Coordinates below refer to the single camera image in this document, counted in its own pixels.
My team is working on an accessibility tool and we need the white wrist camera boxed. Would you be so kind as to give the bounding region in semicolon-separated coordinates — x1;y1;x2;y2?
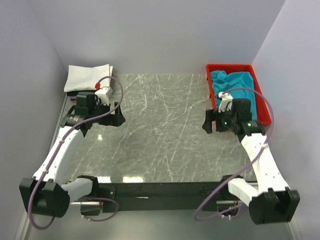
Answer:
94;83;113;106
218;92;233;113

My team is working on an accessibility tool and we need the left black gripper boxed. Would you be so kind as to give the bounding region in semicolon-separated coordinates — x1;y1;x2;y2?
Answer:
89;99;125;126

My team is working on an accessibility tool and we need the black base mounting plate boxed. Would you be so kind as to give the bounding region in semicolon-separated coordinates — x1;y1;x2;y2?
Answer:
74;181;251;216

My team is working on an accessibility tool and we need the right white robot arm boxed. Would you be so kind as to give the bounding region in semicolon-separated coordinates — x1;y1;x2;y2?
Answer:
196;98;300;225

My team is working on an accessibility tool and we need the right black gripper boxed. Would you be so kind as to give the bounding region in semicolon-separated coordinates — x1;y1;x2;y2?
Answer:
202;104;238;133

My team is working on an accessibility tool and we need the teal t shirt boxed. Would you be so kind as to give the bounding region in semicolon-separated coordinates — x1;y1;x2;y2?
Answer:
210;70;258;120

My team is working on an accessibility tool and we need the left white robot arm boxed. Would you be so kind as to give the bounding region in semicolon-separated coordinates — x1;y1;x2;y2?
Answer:
19;90;126;218

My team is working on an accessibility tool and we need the white folded t shirt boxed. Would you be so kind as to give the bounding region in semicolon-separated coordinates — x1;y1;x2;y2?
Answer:
64;64;113;93

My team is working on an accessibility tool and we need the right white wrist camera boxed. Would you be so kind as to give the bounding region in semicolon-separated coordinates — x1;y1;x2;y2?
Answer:
218;92;233;113

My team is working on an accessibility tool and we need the black folded t shirt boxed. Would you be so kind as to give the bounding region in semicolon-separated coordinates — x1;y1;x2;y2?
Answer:
66;91;78;97

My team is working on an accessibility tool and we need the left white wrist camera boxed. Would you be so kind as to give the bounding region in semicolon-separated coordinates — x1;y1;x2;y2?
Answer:
94;83;113;106

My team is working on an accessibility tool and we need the red plastic bin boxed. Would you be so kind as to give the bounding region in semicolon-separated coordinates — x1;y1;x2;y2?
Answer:
206;64;271;126

